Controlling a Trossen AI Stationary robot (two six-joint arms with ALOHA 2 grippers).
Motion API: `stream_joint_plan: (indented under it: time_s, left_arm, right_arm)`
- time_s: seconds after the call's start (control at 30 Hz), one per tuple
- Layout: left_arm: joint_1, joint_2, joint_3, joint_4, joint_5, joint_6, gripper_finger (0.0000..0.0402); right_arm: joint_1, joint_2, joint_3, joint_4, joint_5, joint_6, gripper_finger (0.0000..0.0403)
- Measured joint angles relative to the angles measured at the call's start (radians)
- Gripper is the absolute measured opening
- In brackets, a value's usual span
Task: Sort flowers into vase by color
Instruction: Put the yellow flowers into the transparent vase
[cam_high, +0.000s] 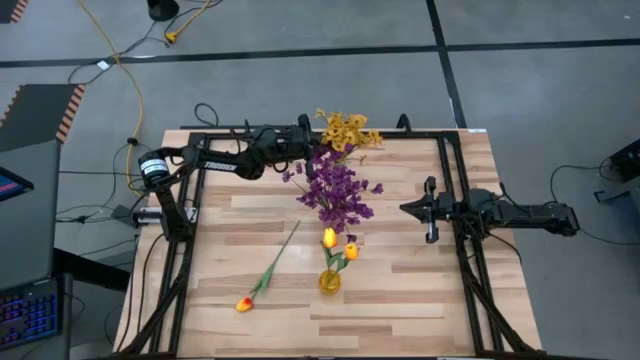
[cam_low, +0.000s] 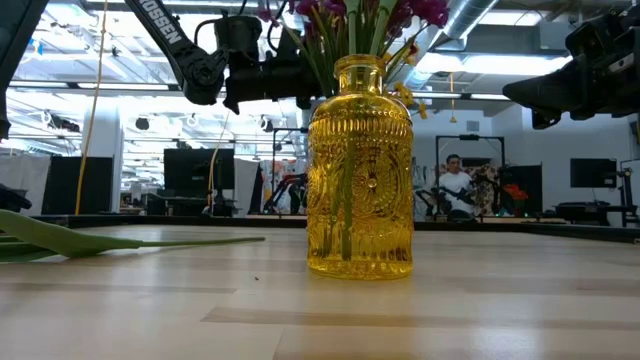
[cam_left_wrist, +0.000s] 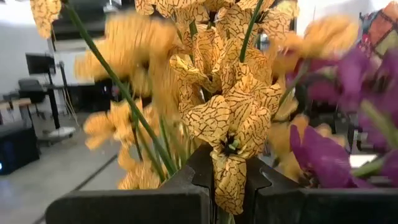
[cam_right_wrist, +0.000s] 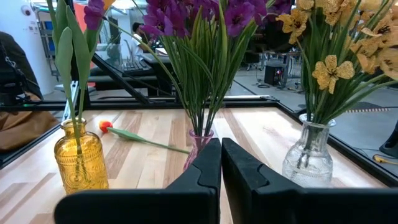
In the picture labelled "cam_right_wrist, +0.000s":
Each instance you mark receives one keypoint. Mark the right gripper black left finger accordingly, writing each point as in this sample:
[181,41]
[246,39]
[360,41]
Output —
[155,205]

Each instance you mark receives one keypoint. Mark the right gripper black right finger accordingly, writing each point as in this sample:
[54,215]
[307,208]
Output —
[280,205]

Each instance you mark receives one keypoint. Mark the orange yellow artificial tulip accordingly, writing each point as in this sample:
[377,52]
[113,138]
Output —
[63,53]
[105,126]
[77,46]

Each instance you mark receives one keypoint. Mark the yellow artificial flower bunch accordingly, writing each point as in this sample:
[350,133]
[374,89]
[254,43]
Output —
[382,34]
[329,73]

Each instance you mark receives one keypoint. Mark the clear glass vase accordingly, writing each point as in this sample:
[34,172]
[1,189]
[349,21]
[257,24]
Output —
[308,165]

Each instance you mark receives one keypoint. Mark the pink glass vase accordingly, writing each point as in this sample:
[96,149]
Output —
[199,141]

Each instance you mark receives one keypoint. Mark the amber glass vase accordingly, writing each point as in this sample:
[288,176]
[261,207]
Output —
[81,168]

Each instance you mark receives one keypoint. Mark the black desk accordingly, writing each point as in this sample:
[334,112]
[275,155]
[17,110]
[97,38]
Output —
[161,77]

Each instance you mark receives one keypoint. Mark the black round stand base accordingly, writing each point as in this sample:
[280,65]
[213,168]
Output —
[392,141]

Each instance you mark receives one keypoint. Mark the black computer tower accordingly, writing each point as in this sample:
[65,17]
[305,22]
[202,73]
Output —
[273,75]

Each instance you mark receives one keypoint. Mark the large black orange-striped mat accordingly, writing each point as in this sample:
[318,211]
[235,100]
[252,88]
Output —
[367,108]

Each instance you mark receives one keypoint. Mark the brown bag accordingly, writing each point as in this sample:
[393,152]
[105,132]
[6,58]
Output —
[21,130]

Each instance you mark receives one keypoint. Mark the person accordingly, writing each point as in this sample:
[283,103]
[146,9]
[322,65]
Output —
[136,43]

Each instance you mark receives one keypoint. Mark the black bag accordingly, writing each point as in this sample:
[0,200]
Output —
[15,71]

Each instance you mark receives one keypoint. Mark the black metal table frame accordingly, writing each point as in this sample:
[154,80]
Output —
[93,105]

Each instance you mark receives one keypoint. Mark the white dome security camera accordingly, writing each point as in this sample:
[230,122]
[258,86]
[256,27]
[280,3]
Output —
[26,11]

